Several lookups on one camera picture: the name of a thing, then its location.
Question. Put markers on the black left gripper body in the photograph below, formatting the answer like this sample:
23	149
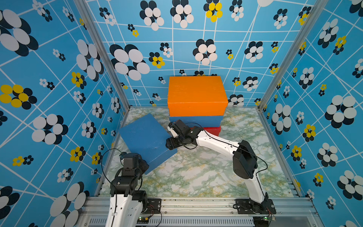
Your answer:
143	166

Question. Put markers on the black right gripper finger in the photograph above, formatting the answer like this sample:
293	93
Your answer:
171	141
171	145

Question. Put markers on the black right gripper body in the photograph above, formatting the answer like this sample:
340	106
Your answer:
180	140

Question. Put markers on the blue shoebox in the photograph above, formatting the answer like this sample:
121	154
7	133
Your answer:
147	137
204	121

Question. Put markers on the orange shoebox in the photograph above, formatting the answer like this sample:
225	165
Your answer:
196	96

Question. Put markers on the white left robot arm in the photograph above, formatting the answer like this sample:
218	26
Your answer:
127	201

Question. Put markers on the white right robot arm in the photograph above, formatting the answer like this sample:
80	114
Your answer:
241	153

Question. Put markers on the red shoebox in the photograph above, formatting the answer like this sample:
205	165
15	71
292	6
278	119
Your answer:
210	130

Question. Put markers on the left green circuit board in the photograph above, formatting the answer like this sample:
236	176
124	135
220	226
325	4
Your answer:
143	220

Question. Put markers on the green circuit board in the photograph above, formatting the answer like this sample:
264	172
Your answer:
263	221
143	220

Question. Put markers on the right green circuit board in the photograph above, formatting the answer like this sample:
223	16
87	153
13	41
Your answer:
263	221

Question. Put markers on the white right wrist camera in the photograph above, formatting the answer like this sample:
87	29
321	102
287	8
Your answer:
173	129

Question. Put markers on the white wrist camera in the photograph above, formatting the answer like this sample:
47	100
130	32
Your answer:
173	129
122	155

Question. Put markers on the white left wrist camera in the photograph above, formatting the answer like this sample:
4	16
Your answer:
122	155

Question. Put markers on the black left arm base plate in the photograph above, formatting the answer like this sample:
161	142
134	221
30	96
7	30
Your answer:
153	206

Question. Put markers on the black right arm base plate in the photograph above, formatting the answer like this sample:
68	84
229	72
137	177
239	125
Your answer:
248	206

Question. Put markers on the aluminium front rail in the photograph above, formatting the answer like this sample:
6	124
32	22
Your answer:
219	212

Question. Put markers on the left aluminium corner post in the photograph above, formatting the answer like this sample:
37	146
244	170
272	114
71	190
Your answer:
94	34

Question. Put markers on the aluminium corner post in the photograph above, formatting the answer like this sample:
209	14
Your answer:
317	9
94	34

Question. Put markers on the right aluminium corner post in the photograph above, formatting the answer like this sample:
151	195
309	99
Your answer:
317	9

